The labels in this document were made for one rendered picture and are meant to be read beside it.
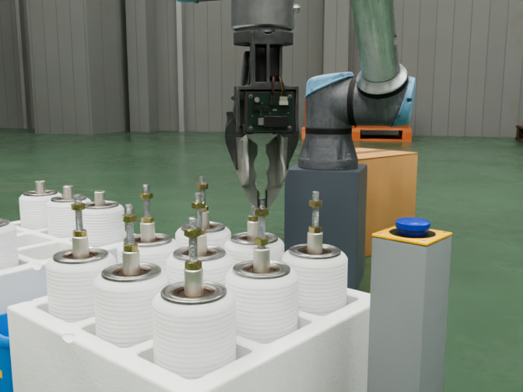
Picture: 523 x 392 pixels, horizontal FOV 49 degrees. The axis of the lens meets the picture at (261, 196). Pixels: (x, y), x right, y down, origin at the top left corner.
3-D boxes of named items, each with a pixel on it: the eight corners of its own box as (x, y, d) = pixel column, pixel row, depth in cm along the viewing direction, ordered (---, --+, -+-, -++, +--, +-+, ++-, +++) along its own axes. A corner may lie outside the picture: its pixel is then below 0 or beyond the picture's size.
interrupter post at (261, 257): (248, 273, 74) (248, 248, 74) (260, 268, 76) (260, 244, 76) (263, 276, 73) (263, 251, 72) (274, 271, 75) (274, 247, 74)
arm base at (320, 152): (305, 162, 154) (305, 125, 153) (361, 164, 150) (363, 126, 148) (291, 169, 140) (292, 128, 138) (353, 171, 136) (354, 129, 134)
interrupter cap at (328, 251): (351, 253, 84) (351, 249, 83) (320, 264, 78) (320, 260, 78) (310, 244, 89) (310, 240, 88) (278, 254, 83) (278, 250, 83)
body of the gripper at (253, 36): (234, 138, 65) (233, 28, 63) (230, 133, 73) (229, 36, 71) (300, 138, 66) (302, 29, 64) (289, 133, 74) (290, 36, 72)
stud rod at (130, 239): (130, 264, 72) (128, 205, 71) (125, 262, 73) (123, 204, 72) (136, 262, 73) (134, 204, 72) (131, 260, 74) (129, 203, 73)
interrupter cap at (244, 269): (220, 274, 74) (220, 268, 74) (257, 260, 80) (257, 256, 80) (267, 285, 69) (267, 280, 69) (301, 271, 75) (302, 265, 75)
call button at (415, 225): (405, 231, 71) (405, 215, 70) (435, 236, 68) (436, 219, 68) (388, 237, 68) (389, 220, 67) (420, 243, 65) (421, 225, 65)
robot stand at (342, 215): (300, 267, 161) (300, 162, 156) (364, 273, 156) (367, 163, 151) (283, 288, 144) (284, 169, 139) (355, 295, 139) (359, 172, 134)
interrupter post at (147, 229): (158, 243, 90) (157, 222, 89) (144, 245, 88) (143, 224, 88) (151, 239, 92) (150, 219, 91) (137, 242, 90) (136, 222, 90)
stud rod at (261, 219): (267, 256, 74) (267, 198, 73) (262, 257, 74) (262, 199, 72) (261, 254, 75) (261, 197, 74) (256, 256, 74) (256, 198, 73)
